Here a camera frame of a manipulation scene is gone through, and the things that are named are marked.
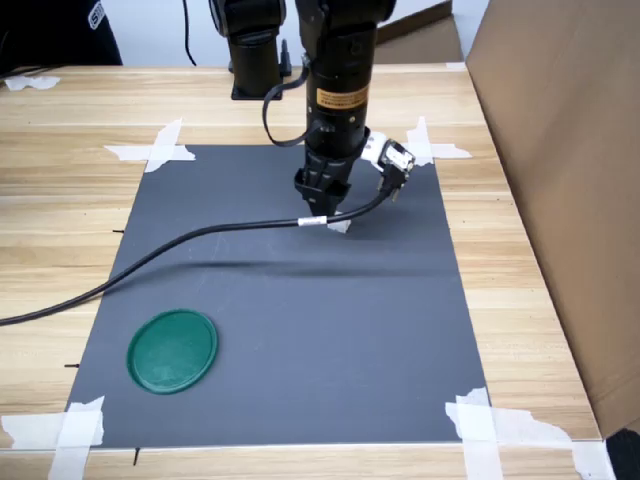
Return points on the white plastic terminal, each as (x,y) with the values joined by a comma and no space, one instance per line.
(340,227)

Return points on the round green lid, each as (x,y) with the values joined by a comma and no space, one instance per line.
(172,352)

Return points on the white masking tape patch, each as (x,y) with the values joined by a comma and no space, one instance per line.
(422,145)
(480,430)
(160,150)
(75,435)

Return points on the brown cardboard panel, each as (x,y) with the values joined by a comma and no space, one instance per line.
(425,40)

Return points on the dark grey mat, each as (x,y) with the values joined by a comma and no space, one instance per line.
(300,325)

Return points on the small white tape strip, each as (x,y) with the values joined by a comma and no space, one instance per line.
(456,66)

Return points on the brown cardboard partition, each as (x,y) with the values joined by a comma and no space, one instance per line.
(575,175)

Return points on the crumpled white tape piece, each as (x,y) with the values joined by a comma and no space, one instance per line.
(30,83)

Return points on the person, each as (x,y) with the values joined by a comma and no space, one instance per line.
(50,30)

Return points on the dark round object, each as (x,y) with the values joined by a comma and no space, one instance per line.
(625,457)

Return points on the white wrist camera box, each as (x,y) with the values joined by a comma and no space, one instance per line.
(392,152)

